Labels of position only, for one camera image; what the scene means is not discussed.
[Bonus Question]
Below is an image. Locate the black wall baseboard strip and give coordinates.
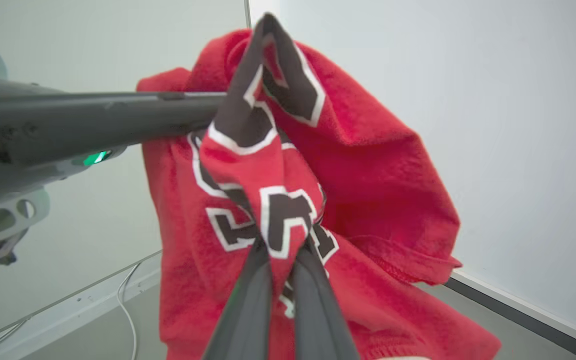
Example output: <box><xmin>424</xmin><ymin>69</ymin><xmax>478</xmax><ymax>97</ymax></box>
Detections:
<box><xmin>444</xmin><ymin>271</ymin><xmax>576</xmax><ymax>357</ymax></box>

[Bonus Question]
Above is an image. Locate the grey metal partition frame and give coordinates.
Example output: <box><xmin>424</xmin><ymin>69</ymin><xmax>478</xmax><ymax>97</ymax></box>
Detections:
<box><xmin>0</xmin><ymin>250</ymin><xmax>164</xmax><ymax>360</ymax></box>

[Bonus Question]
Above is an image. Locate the white floor cable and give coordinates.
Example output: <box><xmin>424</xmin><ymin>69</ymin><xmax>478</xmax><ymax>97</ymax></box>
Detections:
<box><xmin>116</xmin><ymin>262</ymin><xmax>142</xmax><ymax>360</ymax></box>

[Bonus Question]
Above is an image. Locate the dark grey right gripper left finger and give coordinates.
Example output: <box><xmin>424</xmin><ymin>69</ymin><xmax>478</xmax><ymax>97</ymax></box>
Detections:
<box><xmin>202</xmin><ymin>239</ymin><xmax>274</xmax><ymax>360</ymax></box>

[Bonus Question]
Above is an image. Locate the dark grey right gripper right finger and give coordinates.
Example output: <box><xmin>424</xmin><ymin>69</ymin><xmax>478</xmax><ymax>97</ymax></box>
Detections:
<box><xmin>290</xmin><ymin>245</ymin><xmax>360</xmax><ymax>360</ymax></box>

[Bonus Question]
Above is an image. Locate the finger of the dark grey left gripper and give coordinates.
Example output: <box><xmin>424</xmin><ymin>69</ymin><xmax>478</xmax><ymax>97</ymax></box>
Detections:
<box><xmin>160</xmin><ymin>91</ymin><xmax>228</xmax><ymax>100</ymax></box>
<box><xmin>0</xmin><ymin>97</ymin><xmax>227</xmax><ymax>163</ymax></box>

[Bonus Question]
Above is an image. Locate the white wrist camera mount bracket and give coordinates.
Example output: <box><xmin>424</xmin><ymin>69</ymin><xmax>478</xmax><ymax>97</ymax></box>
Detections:
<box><xmin>0</xmin><ymin>187</ymin><xmax>51</xmax><ymax>269</ymax></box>

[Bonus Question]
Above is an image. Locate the red white printed garment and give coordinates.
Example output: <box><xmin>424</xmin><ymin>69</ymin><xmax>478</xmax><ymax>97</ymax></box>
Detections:
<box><xmin>136</xmin><ymin>12</ymin><xmax>503</xmax><ymax>360</ymax></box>

